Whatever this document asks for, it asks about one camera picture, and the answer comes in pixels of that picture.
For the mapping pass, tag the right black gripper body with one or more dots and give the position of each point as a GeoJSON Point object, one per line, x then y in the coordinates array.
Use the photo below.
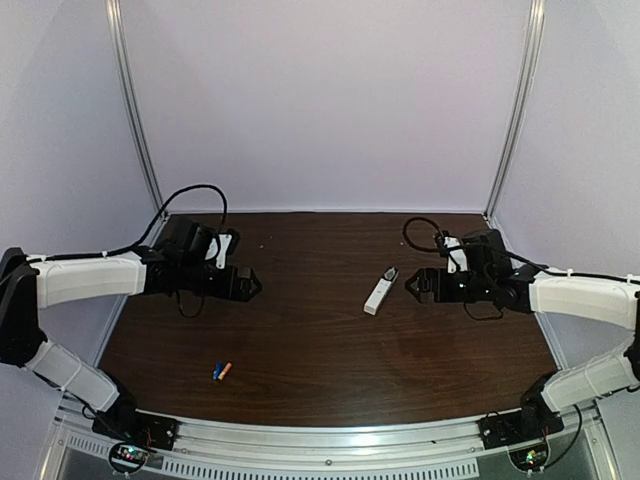
{"type": "Point", "coordinates": [448, 294]}

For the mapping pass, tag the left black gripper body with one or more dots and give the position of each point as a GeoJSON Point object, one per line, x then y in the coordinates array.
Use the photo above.
{"type": "Point", "coordinates": [223, 290]}

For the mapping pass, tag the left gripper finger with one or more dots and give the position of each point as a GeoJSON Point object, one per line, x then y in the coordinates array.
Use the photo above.
{"type": "Point", "coordinates": [254, 291]}
{"type": "Point", "coordinates": [255, 282]}

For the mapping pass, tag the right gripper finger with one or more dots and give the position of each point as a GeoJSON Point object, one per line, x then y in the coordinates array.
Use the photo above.
{"type": "Point", "coordinates": [414, 280]}
{"type": "Point", "coordinates": [413, 291]}

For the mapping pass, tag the white remote control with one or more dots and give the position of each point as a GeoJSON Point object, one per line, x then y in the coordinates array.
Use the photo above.
{"type": "Point", "coordinates": [380, 291]}

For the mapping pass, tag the blue battery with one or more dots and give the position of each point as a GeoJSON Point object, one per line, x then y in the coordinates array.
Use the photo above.
{"type": "Point", "coordinates": [217, 370]}

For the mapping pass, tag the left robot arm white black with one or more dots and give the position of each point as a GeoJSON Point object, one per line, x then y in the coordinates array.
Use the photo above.
{"type": "Point", "coordinates": [192, 259]}

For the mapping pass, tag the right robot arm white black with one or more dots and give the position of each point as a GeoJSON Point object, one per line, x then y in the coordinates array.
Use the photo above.
{"type": "Point", "coordinates": [480, 269]}

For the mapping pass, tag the orange battery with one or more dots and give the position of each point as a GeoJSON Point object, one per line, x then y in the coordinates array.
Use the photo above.
{"type": "Point", "coordinates": [224, 371]}

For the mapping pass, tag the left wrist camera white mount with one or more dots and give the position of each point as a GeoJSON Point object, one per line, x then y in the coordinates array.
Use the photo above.
{"type": "Point", "coordinates": [221, 247]}

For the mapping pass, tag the front aluminium rail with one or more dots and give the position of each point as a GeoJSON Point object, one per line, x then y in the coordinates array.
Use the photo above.
{"type": "Point", "coordinates": [452, 449]}

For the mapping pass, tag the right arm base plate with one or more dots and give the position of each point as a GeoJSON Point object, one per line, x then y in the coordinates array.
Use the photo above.
{"type": "Point", "coordinates": [506, 429]}

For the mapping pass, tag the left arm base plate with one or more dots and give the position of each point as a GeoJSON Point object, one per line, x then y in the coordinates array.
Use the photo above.
{"type": "Point", "coordinates": [149, 431]}

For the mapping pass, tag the right aluminium frame post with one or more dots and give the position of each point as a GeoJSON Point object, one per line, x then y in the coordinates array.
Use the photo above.
{"type": "Point", "coordinates": [530, 57]}

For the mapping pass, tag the aluminium frame post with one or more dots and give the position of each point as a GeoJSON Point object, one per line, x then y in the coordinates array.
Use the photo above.
{"type": "Point", "coordinates": [530, 57]}
{"type": "Point", "coordinates": [118, 37]}

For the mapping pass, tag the left aluminium frame post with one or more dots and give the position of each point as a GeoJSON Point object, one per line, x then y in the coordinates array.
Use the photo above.
{"type": "Point", "coordinates": [118, 37]}

